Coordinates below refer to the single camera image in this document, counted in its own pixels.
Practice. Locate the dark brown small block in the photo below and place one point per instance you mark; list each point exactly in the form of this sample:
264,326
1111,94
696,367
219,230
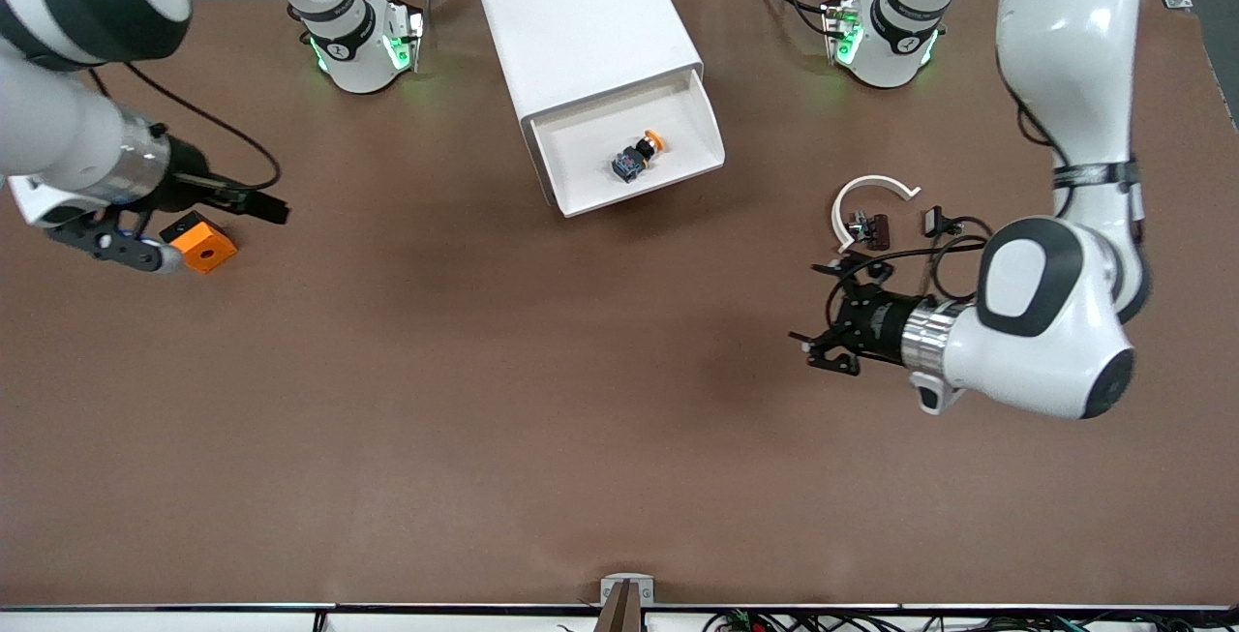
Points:
878,231

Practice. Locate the brown table mat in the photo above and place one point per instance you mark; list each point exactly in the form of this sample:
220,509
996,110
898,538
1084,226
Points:
581,400

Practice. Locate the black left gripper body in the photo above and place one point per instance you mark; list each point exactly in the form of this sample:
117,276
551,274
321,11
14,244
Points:
879,321

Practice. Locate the white drawer cabinet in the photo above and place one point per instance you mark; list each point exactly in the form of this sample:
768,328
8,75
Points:
581,13

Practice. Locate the grey metal bracket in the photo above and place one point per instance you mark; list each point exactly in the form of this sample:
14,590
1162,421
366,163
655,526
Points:
610,586

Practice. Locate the orange and black box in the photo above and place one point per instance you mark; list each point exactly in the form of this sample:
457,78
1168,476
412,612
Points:
205,247

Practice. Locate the orange push button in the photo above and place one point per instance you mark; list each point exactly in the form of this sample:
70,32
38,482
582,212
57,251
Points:
634,160

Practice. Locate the small black clip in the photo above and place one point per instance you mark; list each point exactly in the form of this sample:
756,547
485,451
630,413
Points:
934,220

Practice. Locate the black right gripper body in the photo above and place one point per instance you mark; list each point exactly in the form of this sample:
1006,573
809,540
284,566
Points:
188,183

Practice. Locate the white curved plastic piece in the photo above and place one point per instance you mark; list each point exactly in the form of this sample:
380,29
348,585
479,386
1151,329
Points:
871,181

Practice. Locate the white table edge rail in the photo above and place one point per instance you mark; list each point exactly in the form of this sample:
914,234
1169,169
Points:
145,620

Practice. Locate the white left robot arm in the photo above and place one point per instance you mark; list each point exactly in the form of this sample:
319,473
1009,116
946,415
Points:
1065,51

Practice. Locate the white plastic drawer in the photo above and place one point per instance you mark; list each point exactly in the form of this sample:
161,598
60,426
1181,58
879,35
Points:
590,143

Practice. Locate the small silver metal part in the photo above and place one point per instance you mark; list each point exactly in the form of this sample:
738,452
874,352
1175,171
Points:
857,224

